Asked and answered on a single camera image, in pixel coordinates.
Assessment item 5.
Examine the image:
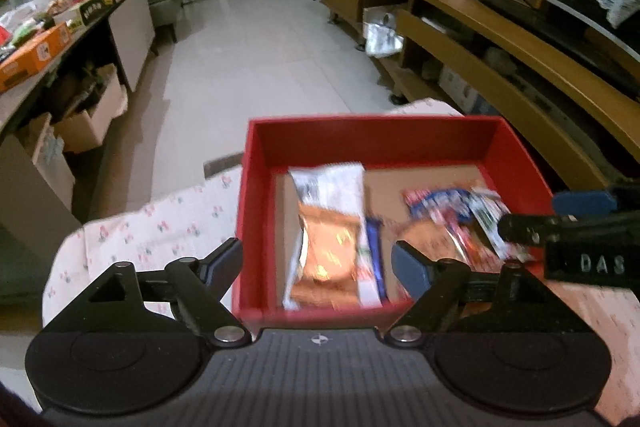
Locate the red cardboard box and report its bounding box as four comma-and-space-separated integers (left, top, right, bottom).
231, 116, 556, 329

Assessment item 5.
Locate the open cardboard box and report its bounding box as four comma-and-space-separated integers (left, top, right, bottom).
52, 64, 130, 154

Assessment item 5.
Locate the white green wafer packet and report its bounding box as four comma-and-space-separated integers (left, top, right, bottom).
470, 187, 533, 260

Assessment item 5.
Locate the blue snack packet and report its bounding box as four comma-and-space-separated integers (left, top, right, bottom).
365, 217, 390, 303

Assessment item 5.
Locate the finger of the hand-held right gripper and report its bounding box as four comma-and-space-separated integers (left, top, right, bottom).
499, 213, 640, 253
552, 186, 640, 218

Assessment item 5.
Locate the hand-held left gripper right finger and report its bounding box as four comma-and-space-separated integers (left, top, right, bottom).
387, 240, 596, 349

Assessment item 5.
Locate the pile of snack bags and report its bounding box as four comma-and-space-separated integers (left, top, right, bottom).
0, 0, 96, 58

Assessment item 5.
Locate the triangular red cartoon snack packet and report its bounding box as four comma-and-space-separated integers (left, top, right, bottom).
397, 187, 501, 270

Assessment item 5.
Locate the black television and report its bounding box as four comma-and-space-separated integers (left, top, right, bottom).
462, 0, 640, 104

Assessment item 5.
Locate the silver foil bag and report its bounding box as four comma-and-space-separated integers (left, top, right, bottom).
364, 7, 405, 58

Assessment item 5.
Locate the dark flat box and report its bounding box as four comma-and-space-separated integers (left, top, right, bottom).
77, 0, 117, 26

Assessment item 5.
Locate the flat orange box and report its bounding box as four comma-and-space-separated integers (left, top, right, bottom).
0, 22, 71, 94

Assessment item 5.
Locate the folded cardboard sheet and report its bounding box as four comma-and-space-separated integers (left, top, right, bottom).
15, 112, 77, 214

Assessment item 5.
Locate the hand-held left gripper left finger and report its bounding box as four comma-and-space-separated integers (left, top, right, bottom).
42, 237, 252, 349

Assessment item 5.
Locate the white snack packet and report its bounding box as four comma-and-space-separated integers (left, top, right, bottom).
282, 163, 383, 310

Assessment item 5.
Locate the long grey side table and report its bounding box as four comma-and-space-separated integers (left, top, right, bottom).
0, 0, 157, 240

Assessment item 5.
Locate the cherry print tablecloth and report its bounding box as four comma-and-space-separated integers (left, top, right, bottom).
42, 97, 640, 408

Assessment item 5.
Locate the orange foil snack packet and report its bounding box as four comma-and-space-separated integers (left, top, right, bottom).
291, 202, 363, 308

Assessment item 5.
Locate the white box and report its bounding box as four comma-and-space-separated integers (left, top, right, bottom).
440, 67, 482, 114

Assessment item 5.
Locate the wooden television cabinet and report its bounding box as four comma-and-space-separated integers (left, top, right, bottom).
320, 0, 640, 192

